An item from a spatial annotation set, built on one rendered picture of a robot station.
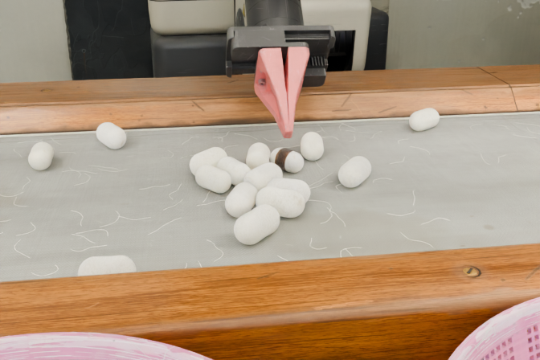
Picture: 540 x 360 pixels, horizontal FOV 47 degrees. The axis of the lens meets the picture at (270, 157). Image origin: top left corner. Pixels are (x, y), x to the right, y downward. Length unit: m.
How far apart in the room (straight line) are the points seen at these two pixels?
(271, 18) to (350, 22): 0.52
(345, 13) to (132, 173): 0.66
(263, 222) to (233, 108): 0.26
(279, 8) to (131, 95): 0.18
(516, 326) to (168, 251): 0.22
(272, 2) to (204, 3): 0.75
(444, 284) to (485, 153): 0.27
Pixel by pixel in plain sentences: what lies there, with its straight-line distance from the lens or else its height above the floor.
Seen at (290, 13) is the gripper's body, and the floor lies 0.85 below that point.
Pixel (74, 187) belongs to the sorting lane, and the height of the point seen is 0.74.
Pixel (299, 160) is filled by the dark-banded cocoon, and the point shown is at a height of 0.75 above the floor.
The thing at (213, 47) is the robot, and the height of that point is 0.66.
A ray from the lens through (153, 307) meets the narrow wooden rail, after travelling 0.32.
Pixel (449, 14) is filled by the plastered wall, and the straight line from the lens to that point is 2.84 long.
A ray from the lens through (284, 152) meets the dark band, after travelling 0.52.
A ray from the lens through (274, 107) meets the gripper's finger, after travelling 0.59.
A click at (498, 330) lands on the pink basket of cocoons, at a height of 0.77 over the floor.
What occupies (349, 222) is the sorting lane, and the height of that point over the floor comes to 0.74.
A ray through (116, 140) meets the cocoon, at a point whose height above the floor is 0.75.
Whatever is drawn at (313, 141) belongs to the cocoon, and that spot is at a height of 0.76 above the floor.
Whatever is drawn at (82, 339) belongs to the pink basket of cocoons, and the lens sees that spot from 0.30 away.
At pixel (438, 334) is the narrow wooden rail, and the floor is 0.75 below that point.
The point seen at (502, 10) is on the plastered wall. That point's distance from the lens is 2.96.
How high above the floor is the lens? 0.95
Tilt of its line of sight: 22 degrees down
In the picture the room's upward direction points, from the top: straight up
